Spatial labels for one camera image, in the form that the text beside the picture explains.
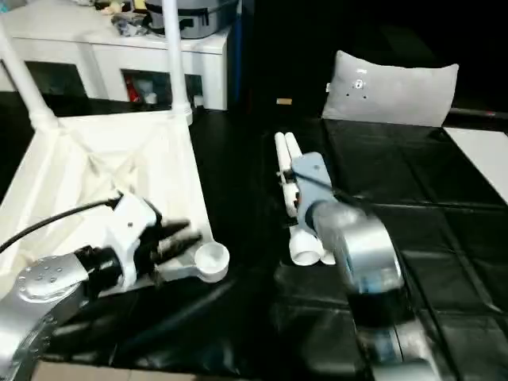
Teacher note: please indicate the white plastic table leg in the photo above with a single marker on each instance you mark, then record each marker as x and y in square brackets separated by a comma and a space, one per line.
[28, 87]
[294, 147]
[174, 59]
[282, 155]

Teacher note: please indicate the white plastic table top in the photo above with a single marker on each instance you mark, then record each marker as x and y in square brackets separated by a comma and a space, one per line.
[79, 178]

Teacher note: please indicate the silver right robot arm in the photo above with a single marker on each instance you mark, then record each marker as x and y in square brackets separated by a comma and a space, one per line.
[365, 246]

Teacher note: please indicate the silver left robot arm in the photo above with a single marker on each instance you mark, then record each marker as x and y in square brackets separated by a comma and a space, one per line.
[35, 285]

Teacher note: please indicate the small brass object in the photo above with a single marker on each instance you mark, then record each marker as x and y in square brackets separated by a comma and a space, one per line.
[283, 101]

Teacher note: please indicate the small white jar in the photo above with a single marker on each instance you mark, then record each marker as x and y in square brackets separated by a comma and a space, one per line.
[199, 101]
[151, 98]

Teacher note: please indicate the black mat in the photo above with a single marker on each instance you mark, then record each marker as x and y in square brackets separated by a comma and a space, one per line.
[416, 198]

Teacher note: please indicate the grey pillow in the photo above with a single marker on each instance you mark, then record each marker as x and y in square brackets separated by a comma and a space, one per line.
[389, 91]

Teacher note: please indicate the red bottle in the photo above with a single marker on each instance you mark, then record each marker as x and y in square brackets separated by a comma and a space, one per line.
[132, 89]

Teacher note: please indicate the white cabinet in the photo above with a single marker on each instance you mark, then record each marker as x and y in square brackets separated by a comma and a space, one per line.
[119, 51]

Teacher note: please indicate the white flat board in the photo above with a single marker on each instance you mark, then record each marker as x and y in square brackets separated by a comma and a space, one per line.
[484, 155]

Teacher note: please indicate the black bar pink mark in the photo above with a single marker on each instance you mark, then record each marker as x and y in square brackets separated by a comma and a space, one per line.
[476, 114]

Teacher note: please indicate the black crumpled bag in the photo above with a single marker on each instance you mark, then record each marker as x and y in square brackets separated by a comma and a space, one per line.
[129, 25]

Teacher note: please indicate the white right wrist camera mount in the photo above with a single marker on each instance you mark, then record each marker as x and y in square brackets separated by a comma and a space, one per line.
[313, 178]

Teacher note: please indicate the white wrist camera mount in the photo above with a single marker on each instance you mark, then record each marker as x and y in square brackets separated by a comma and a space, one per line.
[127, 230]
[313, 178]

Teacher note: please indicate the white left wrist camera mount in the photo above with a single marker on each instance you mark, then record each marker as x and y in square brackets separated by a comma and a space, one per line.
[127, 230]

